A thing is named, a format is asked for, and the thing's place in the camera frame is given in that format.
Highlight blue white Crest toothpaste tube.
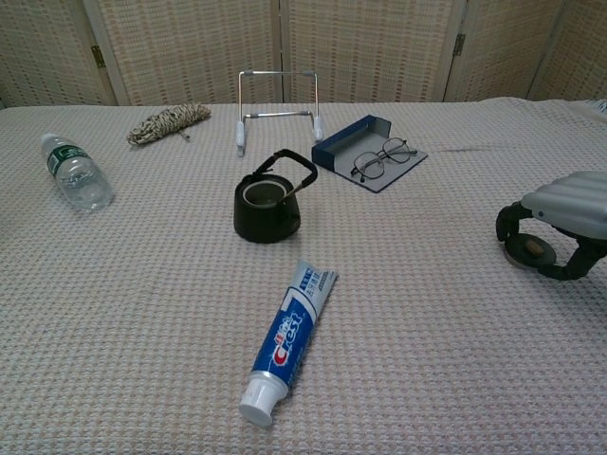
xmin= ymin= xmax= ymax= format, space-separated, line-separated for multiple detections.
xmin=238 ymin=258 xmax=339 ymax=428

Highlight black teapot with loop handle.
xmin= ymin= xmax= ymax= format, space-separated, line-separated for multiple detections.
xmin=232 ymin=148 xmax=319 ymax=245

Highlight beige waffle tablecloth with fringe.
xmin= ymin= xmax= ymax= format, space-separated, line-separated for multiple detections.
xmin=0 ymin=97 xmax=607 ymax=455

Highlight thin-framed eyeglasses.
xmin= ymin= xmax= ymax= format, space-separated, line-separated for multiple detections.
xmin=350 ymin=136 xmax=419 ymax=184

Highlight metal wire stand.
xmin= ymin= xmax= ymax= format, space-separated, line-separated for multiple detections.
xmin=235 ymin=70 xmax=324 ymax=157

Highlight open blue glasses case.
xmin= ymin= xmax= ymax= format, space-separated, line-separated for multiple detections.
xmin=310 ymin=114 xmax=429 ymax=194

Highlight woven folding screen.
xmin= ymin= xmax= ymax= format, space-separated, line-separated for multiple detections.
xmin=0 ymin=0 xmax=607 ymax=108

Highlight clear water bottle green label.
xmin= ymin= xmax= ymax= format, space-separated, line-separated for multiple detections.
xmin=39 ymin=133 xmax=117 ymax=212

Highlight small black round disc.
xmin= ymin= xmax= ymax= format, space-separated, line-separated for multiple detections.
xmin=503 ymin=232 xmax=557 ymax=271

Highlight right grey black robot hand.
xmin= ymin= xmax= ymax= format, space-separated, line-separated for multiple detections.
xmin=495 ymin=170 xmax=607 ymax=283

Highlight coiled beige rope bundle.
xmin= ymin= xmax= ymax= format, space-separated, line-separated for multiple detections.
xmin=125 ymin=102 xmax=212 ymax=147

